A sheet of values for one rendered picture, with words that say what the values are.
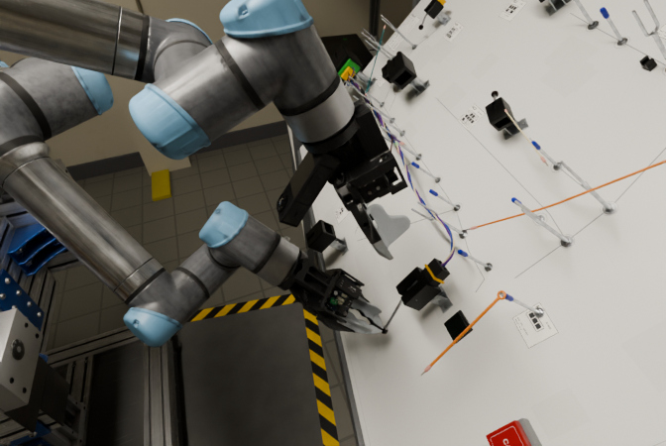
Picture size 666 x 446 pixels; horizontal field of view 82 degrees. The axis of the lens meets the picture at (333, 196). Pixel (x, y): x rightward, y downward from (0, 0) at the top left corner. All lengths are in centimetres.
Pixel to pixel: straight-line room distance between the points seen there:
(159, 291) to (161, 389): 109
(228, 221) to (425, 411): 45
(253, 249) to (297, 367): 130
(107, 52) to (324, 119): 24
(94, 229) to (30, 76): 26
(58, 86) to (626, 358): 88
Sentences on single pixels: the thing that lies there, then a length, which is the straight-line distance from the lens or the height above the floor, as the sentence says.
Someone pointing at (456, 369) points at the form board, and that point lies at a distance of 72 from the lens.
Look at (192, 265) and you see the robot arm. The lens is 69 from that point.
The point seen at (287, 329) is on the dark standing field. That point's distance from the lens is 197.
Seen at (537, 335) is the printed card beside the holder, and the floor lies 116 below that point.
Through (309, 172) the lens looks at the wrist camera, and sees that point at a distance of 45.
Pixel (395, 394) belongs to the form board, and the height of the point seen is 95.
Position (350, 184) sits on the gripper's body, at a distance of 46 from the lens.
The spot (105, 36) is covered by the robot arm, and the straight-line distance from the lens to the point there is 49.
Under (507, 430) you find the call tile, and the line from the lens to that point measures 63.
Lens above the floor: 168
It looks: 40 degrees down
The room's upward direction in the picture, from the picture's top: 3 degrees counter-clockwise
